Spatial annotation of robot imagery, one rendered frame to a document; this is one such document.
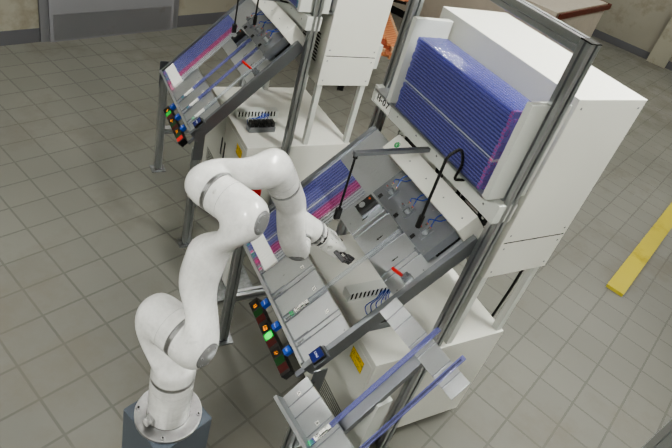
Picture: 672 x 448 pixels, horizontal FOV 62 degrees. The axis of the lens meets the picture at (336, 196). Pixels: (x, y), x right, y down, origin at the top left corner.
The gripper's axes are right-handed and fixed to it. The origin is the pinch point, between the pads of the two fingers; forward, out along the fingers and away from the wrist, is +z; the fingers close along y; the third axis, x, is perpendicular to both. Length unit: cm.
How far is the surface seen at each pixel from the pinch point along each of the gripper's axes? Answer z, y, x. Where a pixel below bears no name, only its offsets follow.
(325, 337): 7.4, -15.8, 23.8
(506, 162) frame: -8, -23, -57
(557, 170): 17, -21, -68
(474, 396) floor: 140, -16, 23
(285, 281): 7.0, 13.5, 27.1
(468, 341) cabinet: 72, -21, -3
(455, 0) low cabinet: 360, 454, -208
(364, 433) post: 17, -46, 32
